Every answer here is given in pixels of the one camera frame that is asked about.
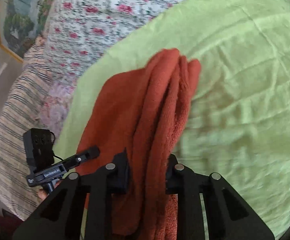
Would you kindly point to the light green bed sheet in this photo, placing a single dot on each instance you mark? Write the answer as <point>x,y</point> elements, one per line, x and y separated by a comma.
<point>239,124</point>

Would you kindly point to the floral rose bedspread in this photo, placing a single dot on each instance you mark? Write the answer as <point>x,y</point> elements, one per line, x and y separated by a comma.
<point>80,31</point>

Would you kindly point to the orange knit sweater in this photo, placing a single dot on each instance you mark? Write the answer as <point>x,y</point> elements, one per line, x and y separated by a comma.
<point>143,112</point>

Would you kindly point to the gold framed landscape painting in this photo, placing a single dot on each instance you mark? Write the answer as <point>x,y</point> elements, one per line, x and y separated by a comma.
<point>21,21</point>

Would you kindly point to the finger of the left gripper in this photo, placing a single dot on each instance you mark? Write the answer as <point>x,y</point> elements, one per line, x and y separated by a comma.
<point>82,157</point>

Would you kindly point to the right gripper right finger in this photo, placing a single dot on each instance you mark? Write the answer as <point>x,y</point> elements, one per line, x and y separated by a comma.
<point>210,208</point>

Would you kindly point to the left hand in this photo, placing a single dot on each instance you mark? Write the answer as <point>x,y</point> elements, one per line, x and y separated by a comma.
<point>42,194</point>

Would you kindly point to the striped plaid blanket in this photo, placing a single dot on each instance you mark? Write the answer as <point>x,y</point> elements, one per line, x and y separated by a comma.
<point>21,113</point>

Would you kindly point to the pale purple floral pillow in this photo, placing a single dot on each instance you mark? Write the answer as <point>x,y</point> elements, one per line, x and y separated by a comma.
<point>56,106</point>

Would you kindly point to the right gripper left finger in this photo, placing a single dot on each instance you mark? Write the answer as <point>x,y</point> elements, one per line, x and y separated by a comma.
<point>80,206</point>

